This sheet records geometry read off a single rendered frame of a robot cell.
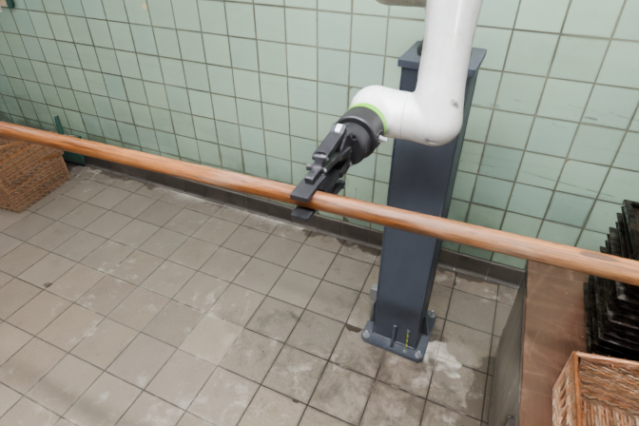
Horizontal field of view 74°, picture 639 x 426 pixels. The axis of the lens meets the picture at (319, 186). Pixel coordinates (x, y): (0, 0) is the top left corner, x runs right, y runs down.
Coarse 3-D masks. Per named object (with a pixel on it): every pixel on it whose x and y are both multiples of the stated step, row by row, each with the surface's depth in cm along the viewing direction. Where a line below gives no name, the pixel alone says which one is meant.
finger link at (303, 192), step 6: (306, 174) 68; (318, 180) 67; (324, 180) 68; (300, 186) 66; (306, 186) 66; (312, 186) 66; (318, 186) 66; (294, 192) 64; (300, 192) 64; (306, 192) 64; (312, 192) 64; (294, 198) 64; (300, 198) 63; (306, 198) 63
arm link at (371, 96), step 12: (360, 96) 89; (372, 96) 88; (384, 96) 88; (396, 96) 88; (348, 108) 88; (372, 108) 84; (384, 108) 87; (396, 108) 87; (384, 120) 85; (396, 120) 87; (384, 132) 86; (396, 132) 89
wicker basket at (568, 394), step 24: (576, 360) 93; (600, 360) 92; (624, 360) 90; (576, 384) 88; (600, 384) 96; (624, 384) 94; (552, 408) 99; (576, 408) 84; (600, 408) 99; (624, 408) 97
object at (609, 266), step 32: (0, 128) 88; (32, 128) 87; (128, 160) 77; (160, 160) 75; (256, 192) 69; (288, 192) 66; (320, 192) 66; (384, 224) 62; (416, 224) 60; (448, 224) 59; (512, 256) 57; (544, 256) 54; (576, 256) 53; (608, 256) 53
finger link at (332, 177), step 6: (348, 162) 77; (342, 168) 76; (348, 168) 78; (324, 174) 75; (330, 174) 75; (336, 174) 75; (342, 174) 76; (330, 180) 74; (336, 180) 75; (324, 186) 73; (330, 186) 73
